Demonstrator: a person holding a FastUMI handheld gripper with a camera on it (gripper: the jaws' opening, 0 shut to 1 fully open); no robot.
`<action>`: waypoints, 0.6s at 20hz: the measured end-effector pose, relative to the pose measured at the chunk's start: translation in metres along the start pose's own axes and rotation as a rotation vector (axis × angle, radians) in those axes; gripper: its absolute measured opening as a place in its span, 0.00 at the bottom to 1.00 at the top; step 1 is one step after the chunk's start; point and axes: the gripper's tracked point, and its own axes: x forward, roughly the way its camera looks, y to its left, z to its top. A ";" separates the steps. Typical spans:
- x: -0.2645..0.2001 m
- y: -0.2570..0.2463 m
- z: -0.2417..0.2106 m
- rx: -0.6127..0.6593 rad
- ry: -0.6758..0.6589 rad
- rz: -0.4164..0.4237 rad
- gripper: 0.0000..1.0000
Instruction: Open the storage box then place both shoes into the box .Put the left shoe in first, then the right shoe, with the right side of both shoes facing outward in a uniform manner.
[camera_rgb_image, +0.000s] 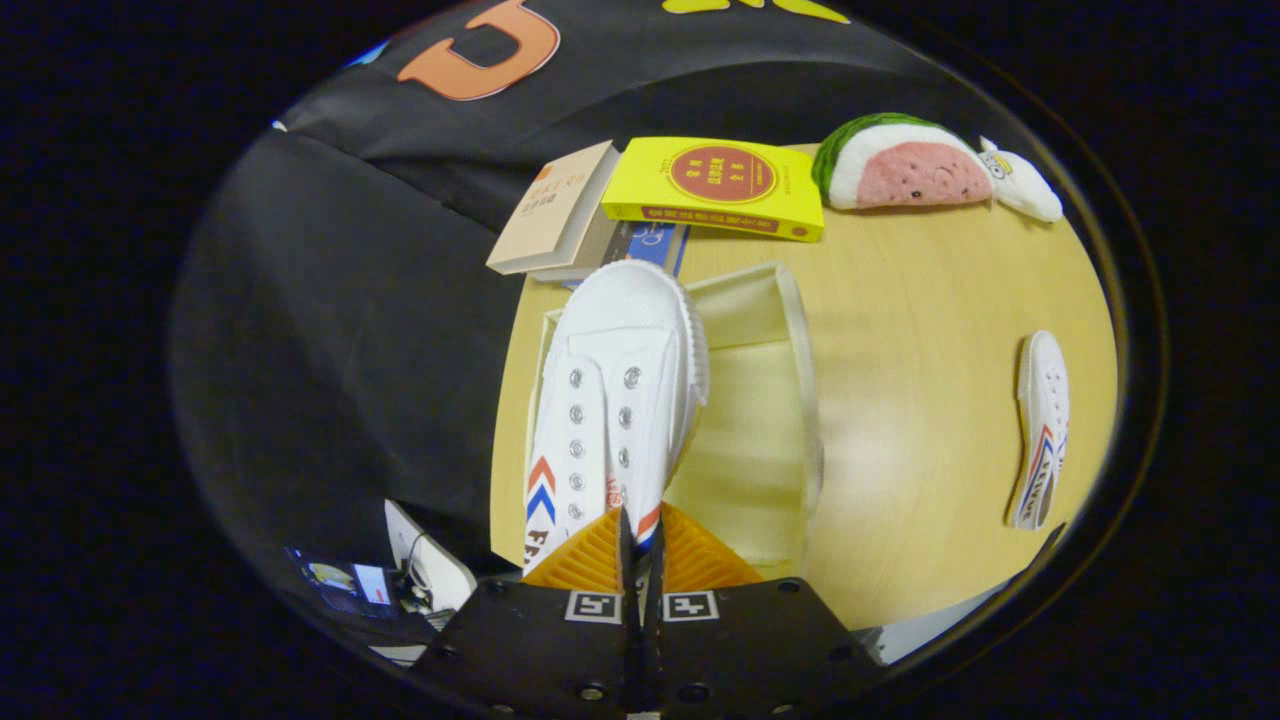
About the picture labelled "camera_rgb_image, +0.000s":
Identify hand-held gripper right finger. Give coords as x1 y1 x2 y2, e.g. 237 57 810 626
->
640 500 886 719

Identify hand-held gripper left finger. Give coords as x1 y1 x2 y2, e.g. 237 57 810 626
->
410 505 641 719

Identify cream storage box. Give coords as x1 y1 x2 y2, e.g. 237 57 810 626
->
525 262 826 581

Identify white canvas shoe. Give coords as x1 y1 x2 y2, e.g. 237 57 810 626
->
1005 330 1071 531
522 260 711 576

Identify laptop with blue screen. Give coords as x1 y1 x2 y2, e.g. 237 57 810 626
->
285 545 396 616

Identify blue book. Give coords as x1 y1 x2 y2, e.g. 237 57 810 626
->
560 220 691 286

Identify beige book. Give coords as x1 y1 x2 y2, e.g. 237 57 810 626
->
486 140 623 276

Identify yellow book with red circle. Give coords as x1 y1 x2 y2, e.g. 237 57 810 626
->
601 136 826 244

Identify watermelon slice plush toy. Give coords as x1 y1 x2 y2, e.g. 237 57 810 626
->
812 112 996 211

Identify white plush toy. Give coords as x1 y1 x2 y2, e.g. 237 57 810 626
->
978 135 1064 223

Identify white panel with cable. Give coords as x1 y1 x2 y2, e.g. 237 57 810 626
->
385 500 478 613

